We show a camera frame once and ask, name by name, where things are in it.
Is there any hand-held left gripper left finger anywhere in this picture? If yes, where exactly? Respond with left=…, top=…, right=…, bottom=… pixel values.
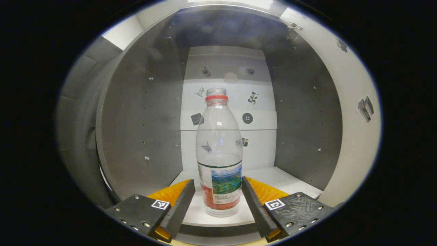
left=104, top=179, right=196, bottom=244

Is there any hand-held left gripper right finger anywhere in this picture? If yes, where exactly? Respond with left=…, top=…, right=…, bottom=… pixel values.
left=241, top=176, right=337, bottom=243

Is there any clear plastic bottle red ring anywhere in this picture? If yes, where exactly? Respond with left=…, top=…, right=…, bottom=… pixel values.
left=195, top=87, right=244, bottom=218

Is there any large ceiling light panel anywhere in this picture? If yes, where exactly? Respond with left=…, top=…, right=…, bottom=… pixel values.
left=187, top=0, right=274, bottom=10

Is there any black backdrop cloth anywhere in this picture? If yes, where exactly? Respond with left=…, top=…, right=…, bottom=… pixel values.
left=56, top=36, right=117, bottom=209

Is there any grey cabinet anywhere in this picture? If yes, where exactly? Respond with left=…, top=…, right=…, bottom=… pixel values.
left=95, top=7, right=344, bottom=237

